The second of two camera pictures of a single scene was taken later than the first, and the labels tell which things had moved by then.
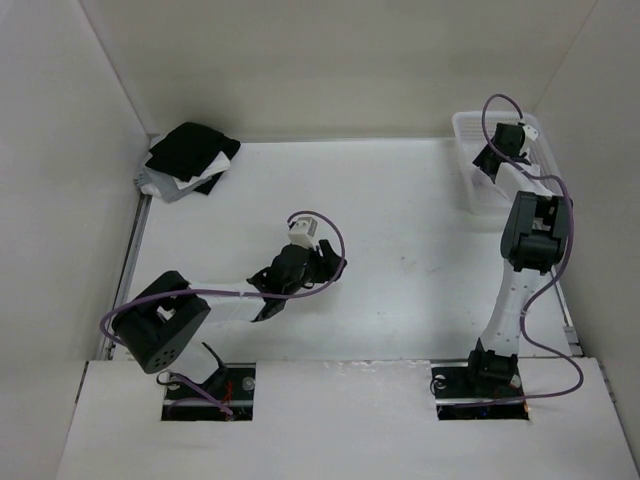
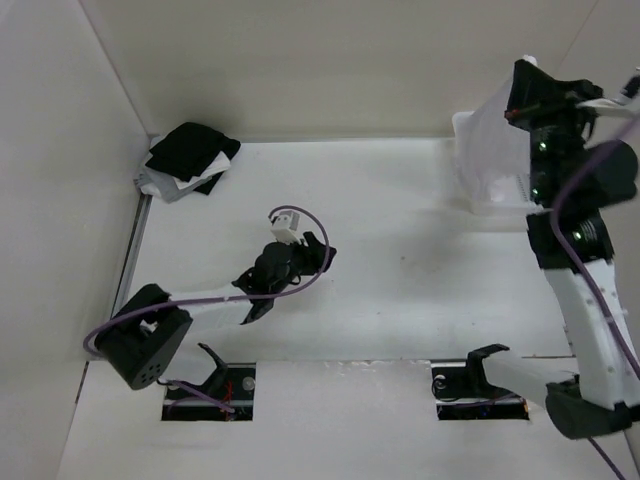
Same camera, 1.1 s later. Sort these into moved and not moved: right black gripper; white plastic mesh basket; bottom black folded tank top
Moved: right black gripper
Not moved: white plastic mesh basket; bottom black folded tank top
